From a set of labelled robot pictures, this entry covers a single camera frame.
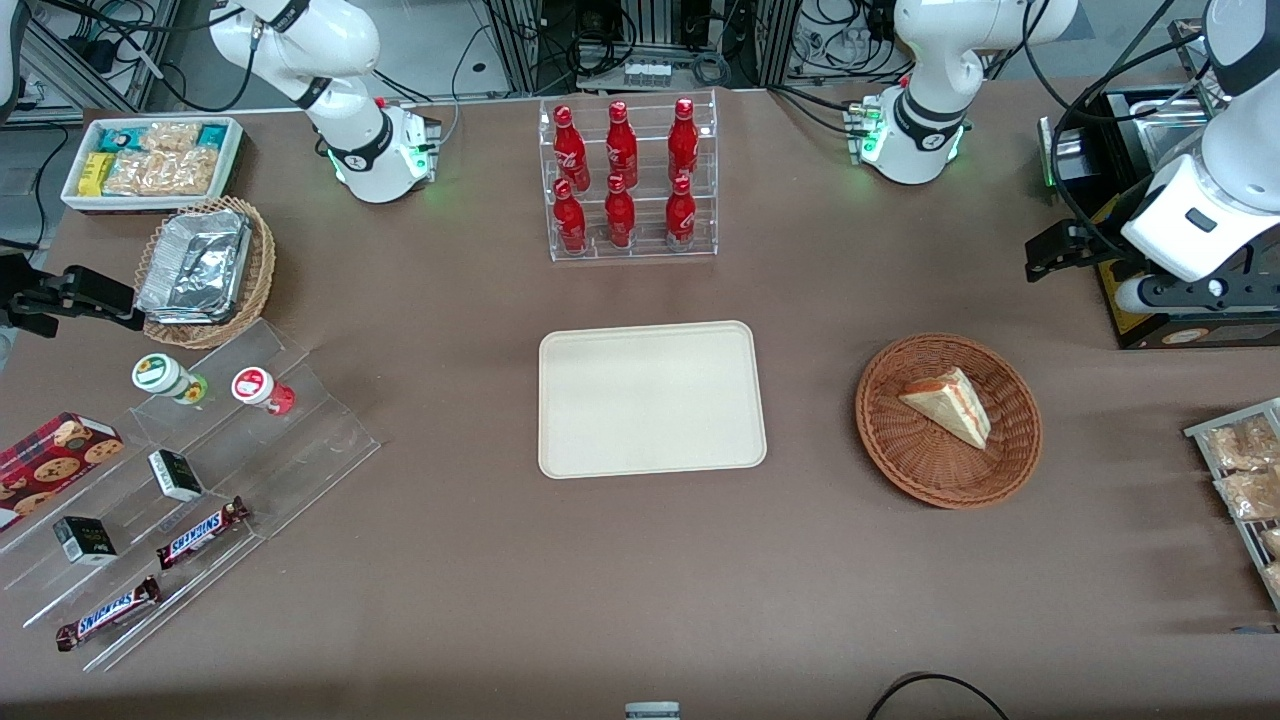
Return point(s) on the black food warmer appliance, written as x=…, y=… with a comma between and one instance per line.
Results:
x=1200, y=335

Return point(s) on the triangular sandwich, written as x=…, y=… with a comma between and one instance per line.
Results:
x=950, y=405

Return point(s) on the yellow snack packet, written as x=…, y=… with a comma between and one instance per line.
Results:
x=94, y=175

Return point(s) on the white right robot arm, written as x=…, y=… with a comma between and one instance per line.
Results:
x=330, y=60

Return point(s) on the brown round wicker basket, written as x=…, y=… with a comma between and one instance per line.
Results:
x=910, y=450

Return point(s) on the clear bag of brown snacks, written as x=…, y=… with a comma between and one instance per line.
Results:
x=1250, y=495
x=1245, y=445

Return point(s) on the Snickers bar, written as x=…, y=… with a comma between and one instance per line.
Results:
x=200, y=533
x=108, y=613

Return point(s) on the red plaid cookie box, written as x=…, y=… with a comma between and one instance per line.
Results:
x=55, y=460

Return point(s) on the clear bag of crackers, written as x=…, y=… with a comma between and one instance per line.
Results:
x=132, y=173
x=188, y=172
x=170, y=138

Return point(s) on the tray of wrapped snacks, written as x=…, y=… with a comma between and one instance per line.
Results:
x=1215, y=428

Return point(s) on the cream plastic tray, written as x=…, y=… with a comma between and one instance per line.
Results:
x=650, y=400

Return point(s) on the stacked aluminium foil containers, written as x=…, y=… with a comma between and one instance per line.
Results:
x=195, y=265

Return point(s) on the small grey device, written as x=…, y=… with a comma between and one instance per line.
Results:
x=652, y=711

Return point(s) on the white power strip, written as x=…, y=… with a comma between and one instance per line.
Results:
x=647, y=73

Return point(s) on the red cola bottle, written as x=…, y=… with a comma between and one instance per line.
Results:
x=620, y=215
x=680, y=215
x=621, y=145
x=683, y=140
x=569, y=220
x=570, y=150

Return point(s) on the clear acrylic bottle rack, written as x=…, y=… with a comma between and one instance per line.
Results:
x=650, y=215

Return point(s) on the small black box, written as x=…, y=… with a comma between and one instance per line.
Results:
x=85, y=541
x=175, y=475

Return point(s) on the white cup with green lid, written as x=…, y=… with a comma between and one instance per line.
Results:
x=160, y=375

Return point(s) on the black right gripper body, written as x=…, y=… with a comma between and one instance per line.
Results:
x=22, y=297

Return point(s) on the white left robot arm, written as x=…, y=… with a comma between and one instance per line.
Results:
x=930, y=60

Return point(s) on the light tan wicker basket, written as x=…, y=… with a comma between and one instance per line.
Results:
x=262, y=270

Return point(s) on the white cup with red lid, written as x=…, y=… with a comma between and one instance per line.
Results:
x=255, y=386

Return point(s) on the clear acrylic stepped display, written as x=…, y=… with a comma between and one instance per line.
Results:
x=300, y=450

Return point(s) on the teal snack packet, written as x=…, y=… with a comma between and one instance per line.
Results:
x=213, y=135
x=118, y=138

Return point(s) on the white rectangular snack bin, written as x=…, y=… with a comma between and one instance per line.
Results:
x=235, y=160

